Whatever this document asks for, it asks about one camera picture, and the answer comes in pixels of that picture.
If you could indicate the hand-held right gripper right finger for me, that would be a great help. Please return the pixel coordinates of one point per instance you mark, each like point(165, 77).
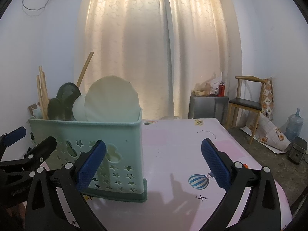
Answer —
point(216, 163)

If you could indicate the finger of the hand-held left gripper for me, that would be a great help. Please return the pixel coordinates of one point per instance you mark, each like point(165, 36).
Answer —
point(43, 148)
point(14, 136)

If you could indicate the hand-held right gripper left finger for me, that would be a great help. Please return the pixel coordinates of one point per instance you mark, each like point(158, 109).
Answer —
point(90, 166)

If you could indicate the bundle of wooden chopsticks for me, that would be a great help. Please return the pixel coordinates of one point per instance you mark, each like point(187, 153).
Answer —
point(44, 101)

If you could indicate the green star-cutout utensil holder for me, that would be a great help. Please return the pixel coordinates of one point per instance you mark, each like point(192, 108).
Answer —
point(125, 134)

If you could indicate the pale blue rice paddle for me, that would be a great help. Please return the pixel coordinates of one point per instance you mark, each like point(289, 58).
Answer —
point(110, 98)

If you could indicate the white plastic bag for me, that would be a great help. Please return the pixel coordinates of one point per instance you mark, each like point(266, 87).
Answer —
point(38, 113)

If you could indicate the pink printed table cover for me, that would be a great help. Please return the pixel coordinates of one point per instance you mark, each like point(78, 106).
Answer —
point(182, 154)

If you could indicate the grey cabinet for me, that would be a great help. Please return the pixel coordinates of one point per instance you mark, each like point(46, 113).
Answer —
point(207, 108)

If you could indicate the floral printed sheet roll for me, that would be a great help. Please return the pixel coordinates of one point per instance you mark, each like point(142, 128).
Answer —
point(269, 132)

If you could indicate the wooden chair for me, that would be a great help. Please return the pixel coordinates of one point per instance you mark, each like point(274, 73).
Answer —
point(245, 103)

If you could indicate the red bottle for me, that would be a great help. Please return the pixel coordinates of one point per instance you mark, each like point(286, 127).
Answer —
point(221, 90)

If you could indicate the paper bags pile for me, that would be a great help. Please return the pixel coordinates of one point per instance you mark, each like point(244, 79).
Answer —
point(211, 86)

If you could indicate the dark small appliance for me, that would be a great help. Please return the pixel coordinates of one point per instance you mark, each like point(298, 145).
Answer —
point(297, 149)

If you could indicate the cream patterned curtain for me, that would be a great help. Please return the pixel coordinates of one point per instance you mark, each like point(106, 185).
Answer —
point(156, 53)

